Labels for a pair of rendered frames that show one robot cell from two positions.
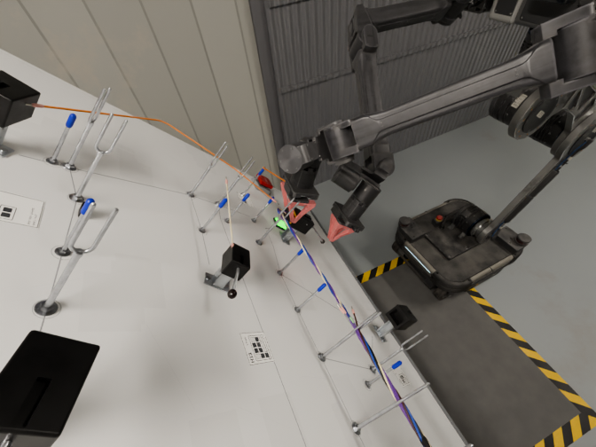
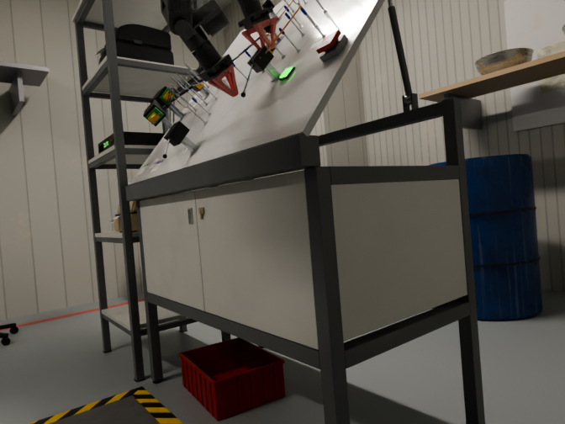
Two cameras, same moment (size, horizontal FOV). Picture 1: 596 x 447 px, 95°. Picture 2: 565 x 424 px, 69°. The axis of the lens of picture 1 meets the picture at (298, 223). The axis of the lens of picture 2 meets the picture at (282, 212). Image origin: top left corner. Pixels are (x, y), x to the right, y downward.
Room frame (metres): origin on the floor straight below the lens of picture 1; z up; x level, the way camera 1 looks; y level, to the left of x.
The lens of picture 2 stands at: (1.59, -0.37, 0.72)
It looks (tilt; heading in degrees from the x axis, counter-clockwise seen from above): 1 degrees down; 160
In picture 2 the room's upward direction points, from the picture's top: 5 degrees counter-clockwise
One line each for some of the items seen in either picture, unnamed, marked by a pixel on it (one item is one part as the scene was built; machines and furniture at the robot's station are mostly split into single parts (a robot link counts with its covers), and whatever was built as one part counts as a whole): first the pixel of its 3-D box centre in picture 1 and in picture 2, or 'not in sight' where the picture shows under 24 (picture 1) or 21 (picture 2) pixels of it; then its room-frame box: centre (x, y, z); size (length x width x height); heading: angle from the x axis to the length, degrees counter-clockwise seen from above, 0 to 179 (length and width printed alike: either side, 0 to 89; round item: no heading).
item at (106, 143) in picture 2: not in sight; (139, 145); (-0.62, -0.33, 1.09); 0.35 x 0.33 x 0.07; 18
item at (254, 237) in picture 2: not in sight; (245, 254); (0.51, -0.10, 0.60); 0.55 x 0.03 x 0.39; 18
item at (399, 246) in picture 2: not in sight; (275, 240); (0.16, 0.10, 0.60); 1.17 x 0.58 x 0.40; 18
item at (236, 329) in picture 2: not in sight; (277, 294); (0.16, 0.09, 0.40); 1.18 x 0.60 x 0.80; 18
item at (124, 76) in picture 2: not in sight; (150, 179); (-0.69, -0.29, 0.93); 0.61 x 0.50 x 1.85; 18
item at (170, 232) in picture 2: not in sight; (169, 248); (-0.01, -0.27, 0.60); 0.55 x 0.02 x 0.39; 18
